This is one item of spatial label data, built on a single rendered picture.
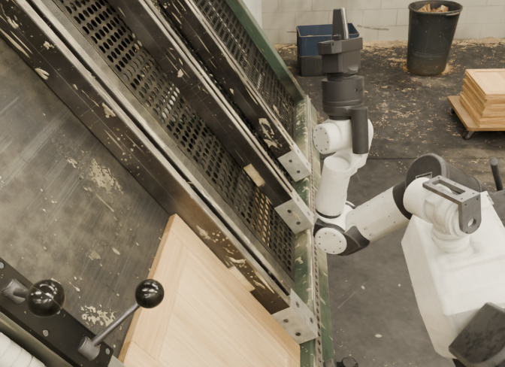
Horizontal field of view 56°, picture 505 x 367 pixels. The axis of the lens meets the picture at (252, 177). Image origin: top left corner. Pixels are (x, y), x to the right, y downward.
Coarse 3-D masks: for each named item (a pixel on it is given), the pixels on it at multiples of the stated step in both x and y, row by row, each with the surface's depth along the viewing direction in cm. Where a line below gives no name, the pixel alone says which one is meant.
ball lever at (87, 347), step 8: (144, 280) 62; (152, 280) 62; (136, 288) 62; (144, 288) 61; (152, 288) 61; (160, 288) 62; (136, 296) 61; (144, 296) 60; (152, 296) 61; (160, 296) 61; (136, 304) 62; (144, 304) 61; (152, 304) 61; (128, 312) 62; (120, 320) 61; (104, 328) 62; (112, 328) 61; (96, 336) 61; (104, 336) 61; (80, 344) 60; (88, 344) 60; (96, 344) 61; (80, 352) 60; (88, 352) 60; (96, 352) 61
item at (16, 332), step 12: (0, 312) 55; (0, 324) 56; (12, 324) 56; (12, 336) 57; (24, 336) 57; (24, 348) 58; (36, 348) 58; (48, 348) 58; (48, 360) 59; (60, 360) 59
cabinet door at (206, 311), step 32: (160, 256) 88; (192, 256) 97; (192, 288) 92; (224, 288) 102; (160, 320) 80; (192, 320) 88; (224, 320) 97; (256, 320) 107; (128, 352) 71; (160, 352) 77; (192, 352) 84; (224, 352) 92; (256, 352) 101; (288, 352) 112
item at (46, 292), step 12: (12, 288) 55; (24, 288) 56; (36, 288) 47; (48, 288) 48; (60, 288) 49; (36, 300) 47; (48, 300) 47; (60, 300) 48; (36, 312) 47; (48, 312) 47
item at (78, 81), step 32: (0, 0) 78; (32, 0) 81; (0, 32) 81; (32, 32) 80; (64, 32) 85; (32, 64) 84; (64, 64) 83; (64, 96) 87; (96, 96) 86; (96, 128) 90; (128, 128) 89; (128, 160) 93; (160, 160) 93; (160, 192) 97; (192, 192) 98; (192, 224) 101; (224, 224) 105; (224, 256) 105; (256, 256) 110; (256, 288) 110; (288, 288) 116; (288, 320) 115
